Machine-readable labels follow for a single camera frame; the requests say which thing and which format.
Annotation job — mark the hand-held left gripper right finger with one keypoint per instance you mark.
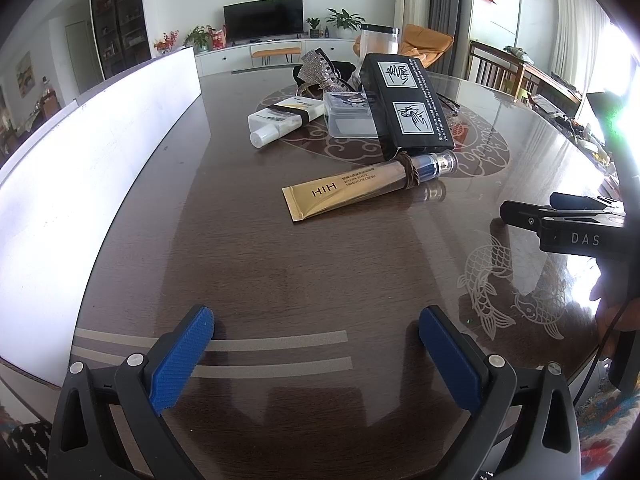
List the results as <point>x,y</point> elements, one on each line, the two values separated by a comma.
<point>450,360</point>

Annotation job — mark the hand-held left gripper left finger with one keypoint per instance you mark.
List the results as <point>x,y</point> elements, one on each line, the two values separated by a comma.
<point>182,360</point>

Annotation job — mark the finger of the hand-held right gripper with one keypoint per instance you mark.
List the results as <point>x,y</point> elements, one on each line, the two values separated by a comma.
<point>525,215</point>
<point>560,240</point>

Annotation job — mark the rhinestone hair claw clip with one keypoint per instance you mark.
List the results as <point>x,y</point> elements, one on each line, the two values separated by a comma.
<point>320,72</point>

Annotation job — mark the person's right hand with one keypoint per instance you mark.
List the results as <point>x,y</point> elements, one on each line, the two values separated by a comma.
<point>607,305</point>

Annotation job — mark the white sheer curtain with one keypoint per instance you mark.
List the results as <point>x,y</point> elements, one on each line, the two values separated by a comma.
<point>582,35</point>

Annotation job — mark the colourful floor rug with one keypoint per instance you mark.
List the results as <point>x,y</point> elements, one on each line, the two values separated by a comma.
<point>607,440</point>

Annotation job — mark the black white patterned mat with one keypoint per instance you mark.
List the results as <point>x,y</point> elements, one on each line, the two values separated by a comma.
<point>25,452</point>

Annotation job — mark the gold cream tube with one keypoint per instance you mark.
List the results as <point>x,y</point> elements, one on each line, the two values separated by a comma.
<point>330,192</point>

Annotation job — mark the clear plastic box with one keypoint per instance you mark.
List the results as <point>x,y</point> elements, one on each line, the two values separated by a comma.
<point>350,125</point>

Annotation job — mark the orange lounge chair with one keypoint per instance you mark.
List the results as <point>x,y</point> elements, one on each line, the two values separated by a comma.
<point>425,42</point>

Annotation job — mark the black box with grey labels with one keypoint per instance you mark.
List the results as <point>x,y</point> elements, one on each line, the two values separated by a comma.
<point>372,85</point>

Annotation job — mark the large white foam board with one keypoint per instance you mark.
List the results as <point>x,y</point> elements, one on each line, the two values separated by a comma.
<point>75,185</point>

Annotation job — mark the grey curtain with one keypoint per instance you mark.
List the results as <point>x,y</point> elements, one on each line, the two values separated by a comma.
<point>447,10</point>

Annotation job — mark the clear jar with black lid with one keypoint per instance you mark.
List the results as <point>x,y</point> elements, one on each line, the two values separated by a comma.
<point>377,42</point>

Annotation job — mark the black cloth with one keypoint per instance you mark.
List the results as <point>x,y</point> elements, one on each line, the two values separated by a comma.
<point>342,67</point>

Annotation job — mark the white bottle with black band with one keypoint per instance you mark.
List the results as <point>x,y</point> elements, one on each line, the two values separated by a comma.
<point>280,120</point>

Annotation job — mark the large green potted plant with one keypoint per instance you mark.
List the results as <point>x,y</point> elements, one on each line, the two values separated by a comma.
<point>345,20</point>

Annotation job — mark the small green potted plant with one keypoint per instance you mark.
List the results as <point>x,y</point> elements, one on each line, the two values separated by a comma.
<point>313,25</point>

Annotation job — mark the cluttered side table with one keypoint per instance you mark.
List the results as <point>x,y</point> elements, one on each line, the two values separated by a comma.
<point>30,115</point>

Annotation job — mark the orange bench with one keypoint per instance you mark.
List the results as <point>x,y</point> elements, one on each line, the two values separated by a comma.
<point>275,51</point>

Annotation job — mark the white television cabinet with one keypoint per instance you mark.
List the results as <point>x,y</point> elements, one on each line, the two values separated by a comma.
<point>225,57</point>

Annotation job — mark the red flower arrangement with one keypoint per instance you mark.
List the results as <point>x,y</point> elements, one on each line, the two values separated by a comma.
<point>166,42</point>

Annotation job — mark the white door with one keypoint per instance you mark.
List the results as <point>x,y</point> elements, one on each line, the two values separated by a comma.
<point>80,55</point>

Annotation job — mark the bushy green potted plant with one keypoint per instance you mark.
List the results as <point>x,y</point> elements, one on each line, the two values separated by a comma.
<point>199,37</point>

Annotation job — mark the red gift box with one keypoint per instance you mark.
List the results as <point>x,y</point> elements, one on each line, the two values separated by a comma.
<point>219,39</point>

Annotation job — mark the black flat television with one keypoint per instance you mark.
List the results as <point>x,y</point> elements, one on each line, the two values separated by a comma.
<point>262,17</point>

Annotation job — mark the dark glass display cabinet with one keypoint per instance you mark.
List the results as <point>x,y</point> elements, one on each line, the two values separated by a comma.
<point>120,20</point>

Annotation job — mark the wooden sofa frame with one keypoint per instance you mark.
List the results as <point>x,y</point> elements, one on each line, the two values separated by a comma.
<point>500,67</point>

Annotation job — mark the framed wall painting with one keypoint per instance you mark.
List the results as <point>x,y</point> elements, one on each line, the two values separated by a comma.
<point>24,74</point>

